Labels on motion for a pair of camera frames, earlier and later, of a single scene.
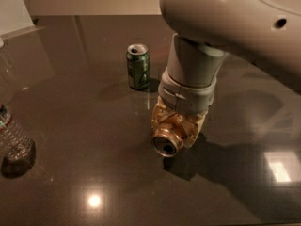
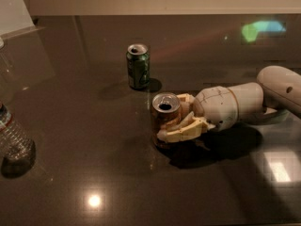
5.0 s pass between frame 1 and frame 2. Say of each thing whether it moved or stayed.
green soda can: stayed
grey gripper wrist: moved
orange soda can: moved
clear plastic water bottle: stayed
